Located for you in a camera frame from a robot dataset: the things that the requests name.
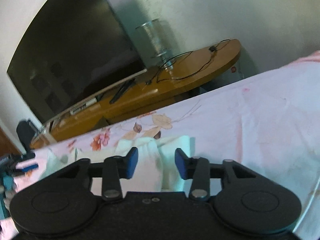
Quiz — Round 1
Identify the black chair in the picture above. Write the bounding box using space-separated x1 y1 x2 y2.
16 119 38 152

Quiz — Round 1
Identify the black curved television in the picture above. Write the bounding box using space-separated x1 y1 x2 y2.
6 0 148 125

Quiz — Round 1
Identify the wooden television stand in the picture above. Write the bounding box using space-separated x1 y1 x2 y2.
29 39 242 149

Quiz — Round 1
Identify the pink floral bed sheet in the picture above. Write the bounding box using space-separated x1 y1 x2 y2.
0 50 320 240

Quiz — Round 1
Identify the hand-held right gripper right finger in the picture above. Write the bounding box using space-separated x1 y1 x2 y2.
174 148 253 201

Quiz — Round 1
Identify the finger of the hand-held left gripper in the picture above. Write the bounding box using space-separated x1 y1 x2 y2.
14 162 40 173

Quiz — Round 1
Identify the white knitted sweater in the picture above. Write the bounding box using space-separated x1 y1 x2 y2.
37 135 196 193

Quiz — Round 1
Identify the black cable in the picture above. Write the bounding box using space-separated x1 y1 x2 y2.
145 39 231 85

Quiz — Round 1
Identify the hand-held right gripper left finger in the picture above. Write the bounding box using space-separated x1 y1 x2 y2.
57 147 139 201

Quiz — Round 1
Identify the silver set-top box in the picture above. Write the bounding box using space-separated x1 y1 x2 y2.
69 97 98 116

